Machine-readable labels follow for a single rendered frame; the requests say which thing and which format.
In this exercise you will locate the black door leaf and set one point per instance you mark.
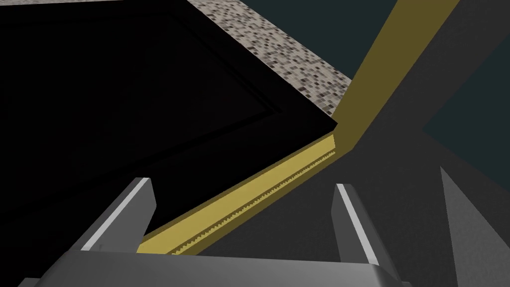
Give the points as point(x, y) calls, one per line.
point(119, 103)

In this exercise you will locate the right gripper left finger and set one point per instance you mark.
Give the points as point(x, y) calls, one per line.
point(119, 223)

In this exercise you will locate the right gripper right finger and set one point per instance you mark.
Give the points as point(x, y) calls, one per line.
point(354, 227)

